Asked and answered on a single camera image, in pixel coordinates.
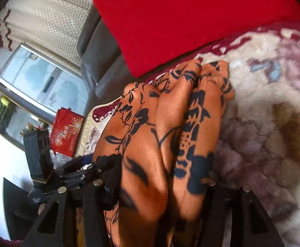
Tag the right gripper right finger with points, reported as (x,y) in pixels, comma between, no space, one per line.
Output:
(214,215)

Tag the beige dotted curtain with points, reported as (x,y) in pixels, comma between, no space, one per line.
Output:
(52,27)

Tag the red knit blanket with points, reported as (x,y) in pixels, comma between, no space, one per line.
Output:
(153,32)

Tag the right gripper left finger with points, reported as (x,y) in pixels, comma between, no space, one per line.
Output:
(94,190)

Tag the clear plastic bag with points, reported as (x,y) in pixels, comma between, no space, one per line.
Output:
(58,159)

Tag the floral plush sofa cover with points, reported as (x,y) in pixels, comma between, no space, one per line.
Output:
(259,139)

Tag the red gift box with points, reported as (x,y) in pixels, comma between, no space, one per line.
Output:
(65,131)

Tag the orange black floral garment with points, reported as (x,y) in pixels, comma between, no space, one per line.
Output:
(166,134)

